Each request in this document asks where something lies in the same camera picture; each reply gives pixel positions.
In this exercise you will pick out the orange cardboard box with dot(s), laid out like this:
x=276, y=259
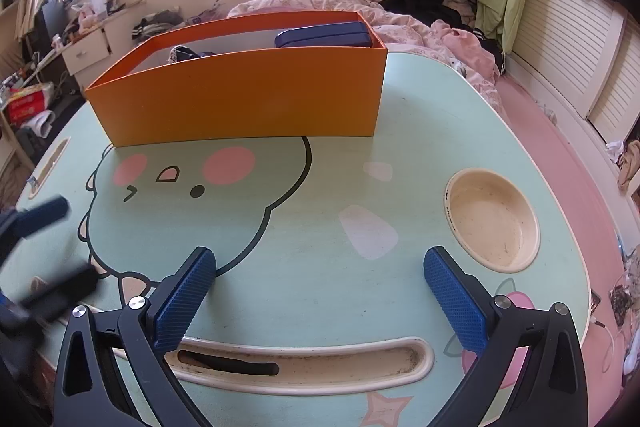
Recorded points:
x=250, y=97

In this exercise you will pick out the blue hard case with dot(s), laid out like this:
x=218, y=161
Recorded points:
x=320, y=36

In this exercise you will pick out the crumpled pink blanket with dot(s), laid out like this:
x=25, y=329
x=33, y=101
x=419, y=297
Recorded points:
x=440, y=39

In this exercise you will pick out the green cartoon desktop table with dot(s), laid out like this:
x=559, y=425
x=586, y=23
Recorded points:
x=325, y=217

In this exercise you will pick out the red cardboard boxes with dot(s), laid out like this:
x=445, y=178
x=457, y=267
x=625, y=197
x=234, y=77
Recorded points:
x=30, y=102

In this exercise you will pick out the white nightstand with drawer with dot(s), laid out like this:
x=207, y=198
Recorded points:
x=87, y=49

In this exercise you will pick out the pink plush toy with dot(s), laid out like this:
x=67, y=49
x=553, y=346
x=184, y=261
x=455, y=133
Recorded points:
x=87, y=18

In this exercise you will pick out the beige cloth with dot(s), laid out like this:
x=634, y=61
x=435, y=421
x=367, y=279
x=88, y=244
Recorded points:
x=630, y=167

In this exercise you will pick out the white louvred closet doors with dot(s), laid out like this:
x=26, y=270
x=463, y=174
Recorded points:
x=565, y=37

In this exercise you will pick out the striped clothes heap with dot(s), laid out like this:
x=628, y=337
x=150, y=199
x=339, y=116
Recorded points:
x=155, y=24

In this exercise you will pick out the black clothes pile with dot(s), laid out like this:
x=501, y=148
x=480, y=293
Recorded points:
x=420, y=2

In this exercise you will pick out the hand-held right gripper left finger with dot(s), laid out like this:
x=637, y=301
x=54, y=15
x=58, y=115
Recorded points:
x=182, y=302

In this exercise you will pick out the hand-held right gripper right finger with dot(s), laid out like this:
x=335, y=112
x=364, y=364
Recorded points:
x=457, y=302

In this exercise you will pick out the plastic cup with straw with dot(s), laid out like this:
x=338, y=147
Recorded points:
x=98, y=4

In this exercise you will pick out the black lace-trimmed cloth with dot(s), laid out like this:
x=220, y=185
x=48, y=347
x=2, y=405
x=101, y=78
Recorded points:
x=187, y=53

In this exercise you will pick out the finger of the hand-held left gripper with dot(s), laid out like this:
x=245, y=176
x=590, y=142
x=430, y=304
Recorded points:
x=45, y=214
x=65, y=289

